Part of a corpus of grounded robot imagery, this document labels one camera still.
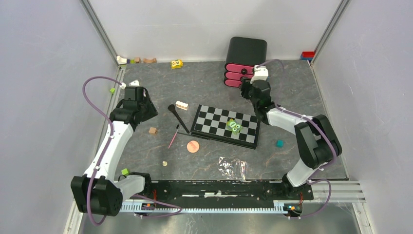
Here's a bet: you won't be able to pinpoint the pink lip gloss wand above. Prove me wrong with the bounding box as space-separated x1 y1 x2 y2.
168 124 180 149

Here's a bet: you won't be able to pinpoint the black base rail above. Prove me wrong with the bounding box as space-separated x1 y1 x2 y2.
140 179 314 209

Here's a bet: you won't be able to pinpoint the teal cube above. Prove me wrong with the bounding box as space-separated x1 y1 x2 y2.
276 140 284 148

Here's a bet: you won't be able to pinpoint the white lego brick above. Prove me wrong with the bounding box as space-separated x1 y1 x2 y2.
175 101 189 111

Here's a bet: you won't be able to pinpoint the wooden arch block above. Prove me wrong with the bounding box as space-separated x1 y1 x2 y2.
143 58 157 63

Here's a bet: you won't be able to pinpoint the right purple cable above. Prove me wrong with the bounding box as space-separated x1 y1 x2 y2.
258 58 338 219

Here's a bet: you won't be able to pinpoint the purple cable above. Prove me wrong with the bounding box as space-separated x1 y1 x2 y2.
258 58 338 219
82 76 183 226

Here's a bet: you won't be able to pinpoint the black white chessboard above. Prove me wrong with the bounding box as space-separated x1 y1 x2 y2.
191 105 260 149

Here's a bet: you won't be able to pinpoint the clear plastic wrapper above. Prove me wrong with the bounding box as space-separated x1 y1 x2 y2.
218 156 248 181

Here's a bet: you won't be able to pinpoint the small green block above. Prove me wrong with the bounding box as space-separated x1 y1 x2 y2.
121 168 130 176

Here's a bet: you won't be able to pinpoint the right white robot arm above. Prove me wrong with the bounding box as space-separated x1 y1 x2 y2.
240 65 342 199

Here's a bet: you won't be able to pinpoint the red blue blocks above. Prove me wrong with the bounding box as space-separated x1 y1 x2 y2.
300 51 315 60

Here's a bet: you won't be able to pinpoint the black makeup brush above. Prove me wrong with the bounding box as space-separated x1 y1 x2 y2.
168 104 190 134

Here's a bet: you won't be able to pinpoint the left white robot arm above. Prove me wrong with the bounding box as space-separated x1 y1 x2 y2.
71 80 158 216

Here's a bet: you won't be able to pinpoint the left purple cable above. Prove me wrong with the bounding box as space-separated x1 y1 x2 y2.
82 76 183 226

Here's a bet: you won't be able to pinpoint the brown wooden cube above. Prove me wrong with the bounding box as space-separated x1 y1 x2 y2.
149 127 158 135

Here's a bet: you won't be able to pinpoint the white toy block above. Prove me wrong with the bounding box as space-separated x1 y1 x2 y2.
116 56 129 65

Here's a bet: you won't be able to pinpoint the yellow toy block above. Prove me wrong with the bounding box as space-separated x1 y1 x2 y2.
170 59 184 69

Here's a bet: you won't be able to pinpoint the green owl toy block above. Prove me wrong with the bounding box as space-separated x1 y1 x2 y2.
226 118 242 135

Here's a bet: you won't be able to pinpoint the round pink powder puff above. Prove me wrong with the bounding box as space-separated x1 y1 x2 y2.
187 140 200 153

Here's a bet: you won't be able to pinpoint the black drawer cabinet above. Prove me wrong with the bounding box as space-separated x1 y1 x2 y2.
224 37 267 73

